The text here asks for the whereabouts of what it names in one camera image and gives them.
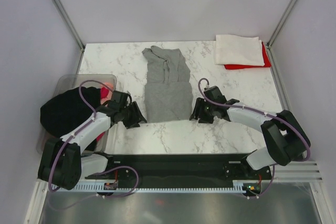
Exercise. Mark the white slotted cable duct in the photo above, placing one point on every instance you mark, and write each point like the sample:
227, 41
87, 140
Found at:
99, 186

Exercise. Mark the right aluminium frame post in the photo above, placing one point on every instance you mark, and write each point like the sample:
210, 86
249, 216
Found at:
288, 10

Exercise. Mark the peach t shirt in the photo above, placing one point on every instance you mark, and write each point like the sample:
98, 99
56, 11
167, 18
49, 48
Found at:
109, 86

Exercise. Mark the black t shirt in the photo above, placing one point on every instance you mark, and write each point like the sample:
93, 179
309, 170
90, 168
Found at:
65, 112

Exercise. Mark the magenta t shirt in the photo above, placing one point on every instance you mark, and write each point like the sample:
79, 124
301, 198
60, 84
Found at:
105, 96

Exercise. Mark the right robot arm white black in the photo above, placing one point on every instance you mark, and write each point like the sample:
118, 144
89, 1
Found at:
285, 139

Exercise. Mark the red folded t shirt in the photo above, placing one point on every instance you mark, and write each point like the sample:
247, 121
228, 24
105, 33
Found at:
267, 63

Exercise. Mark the white folded t shirt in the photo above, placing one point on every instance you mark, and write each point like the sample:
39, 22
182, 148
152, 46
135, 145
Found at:
238, 50

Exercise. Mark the aluminium frame post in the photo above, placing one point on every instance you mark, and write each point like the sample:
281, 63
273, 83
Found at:
288, 10
64, 15

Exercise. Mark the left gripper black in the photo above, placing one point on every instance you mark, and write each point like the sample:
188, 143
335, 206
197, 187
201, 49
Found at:
137, 117

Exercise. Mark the left aluminium frame post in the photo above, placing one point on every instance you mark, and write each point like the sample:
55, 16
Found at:
64, 15

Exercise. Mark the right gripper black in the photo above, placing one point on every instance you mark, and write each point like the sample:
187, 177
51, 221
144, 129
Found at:
200, 103

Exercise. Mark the grey t shirt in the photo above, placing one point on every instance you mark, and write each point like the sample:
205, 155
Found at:
168, 93

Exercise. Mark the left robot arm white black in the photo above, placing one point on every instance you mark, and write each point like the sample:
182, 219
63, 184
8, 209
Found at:
62, 164

